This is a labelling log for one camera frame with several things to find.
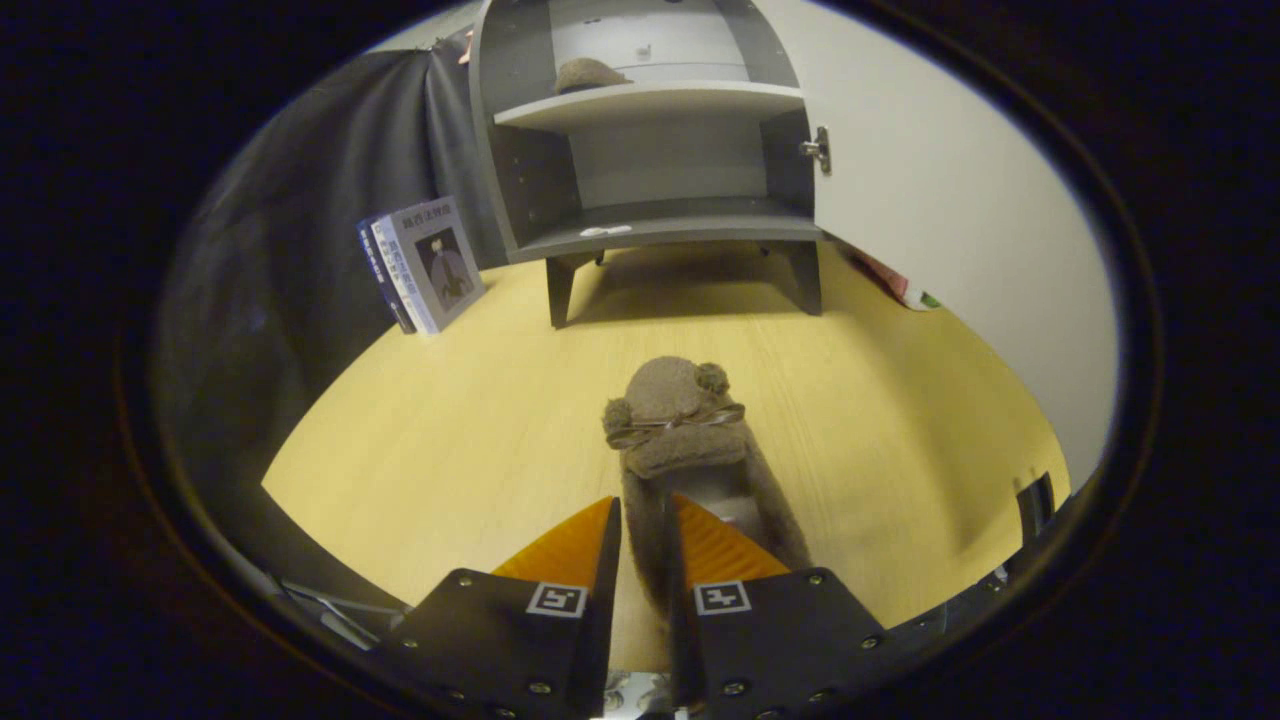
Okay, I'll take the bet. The black backdrop cloth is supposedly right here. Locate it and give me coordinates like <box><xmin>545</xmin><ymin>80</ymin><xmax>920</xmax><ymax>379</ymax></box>
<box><xmin>150</xmin><ymin>40</ymin><xmax>511</xmax><ymax>651</ymax></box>

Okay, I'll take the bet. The white shoe cabinet door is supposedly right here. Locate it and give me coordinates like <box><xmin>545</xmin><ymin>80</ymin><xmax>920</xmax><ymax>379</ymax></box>
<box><xmin>750</xmin><ymin>0</ymin><xmax>1119</xmax><ymax>491</ymax></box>

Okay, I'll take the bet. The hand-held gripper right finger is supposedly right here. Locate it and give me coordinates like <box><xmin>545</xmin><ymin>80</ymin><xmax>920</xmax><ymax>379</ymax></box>
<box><xmin>668</xmin><ymin>492</ymin><xmax>901</xmax><ymax>719</ymax></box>

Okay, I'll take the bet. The red green flat packet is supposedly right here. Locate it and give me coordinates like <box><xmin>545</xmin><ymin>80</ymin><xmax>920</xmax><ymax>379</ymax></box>
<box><xmin>850</xmin><ymin>245</ymin><xmax>943</xmax><ymax>313</ymax></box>

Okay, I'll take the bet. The brown fuzzy shoe with bow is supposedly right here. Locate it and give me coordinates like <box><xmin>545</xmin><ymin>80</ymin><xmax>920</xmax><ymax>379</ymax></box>
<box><xmin>602</xmin><ymin>356</ymin><xmax>813</xmax><ymax>621</ymax></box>
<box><xmin>555</xmin><ymin>57</ymin><xmax>633</xmax><ymax>96</ymax></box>

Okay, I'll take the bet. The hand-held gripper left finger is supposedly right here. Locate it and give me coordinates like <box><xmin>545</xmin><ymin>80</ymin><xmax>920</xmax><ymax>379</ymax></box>
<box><xmin>375</xmin><ymin>495</ymin><xmax>623</xmax><ymax>720</ymax></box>

